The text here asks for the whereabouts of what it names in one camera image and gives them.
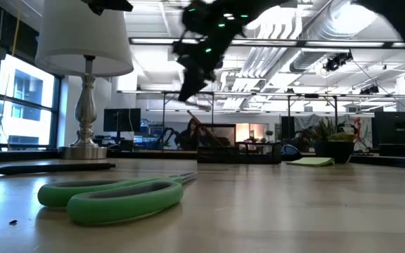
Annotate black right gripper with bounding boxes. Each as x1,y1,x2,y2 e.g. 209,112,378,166
172,0,253,103

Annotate black mesh desk organizer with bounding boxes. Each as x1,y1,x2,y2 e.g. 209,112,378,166
197,123,283,165

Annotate green handled scissors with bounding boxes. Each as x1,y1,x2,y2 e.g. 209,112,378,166
37,171,199,226

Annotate green sticky note pad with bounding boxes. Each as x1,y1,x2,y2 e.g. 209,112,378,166
286,156,335,168

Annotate black pen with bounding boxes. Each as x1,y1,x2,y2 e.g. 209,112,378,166
0,162,117,176

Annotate person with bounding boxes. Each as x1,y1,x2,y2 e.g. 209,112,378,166
177,117,204,151

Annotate black monitor on stand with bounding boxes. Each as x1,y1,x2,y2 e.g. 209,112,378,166
103,108,142,133

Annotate dark blue rounded object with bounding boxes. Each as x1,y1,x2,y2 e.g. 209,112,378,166
281,143,304,157

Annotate white shade silver table lamp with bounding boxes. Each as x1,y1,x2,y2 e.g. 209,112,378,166
35,0,135,160

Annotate small potted green plant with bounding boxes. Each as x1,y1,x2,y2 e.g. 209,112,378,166
309,118,357,164

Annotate wide black monitor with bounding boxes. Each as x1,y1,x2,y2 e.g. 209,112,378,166
373,111,405,145

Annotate black aluminium table frame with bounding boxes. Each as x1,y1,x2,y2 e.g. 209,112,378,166
0,147,405,171

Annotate black overhead light rail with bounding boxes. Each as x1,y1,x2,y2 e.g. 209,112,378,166
128,37,405,49

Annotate black ceiling camera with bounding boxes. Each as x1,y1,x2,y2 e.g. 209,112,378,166
323,51,354,73

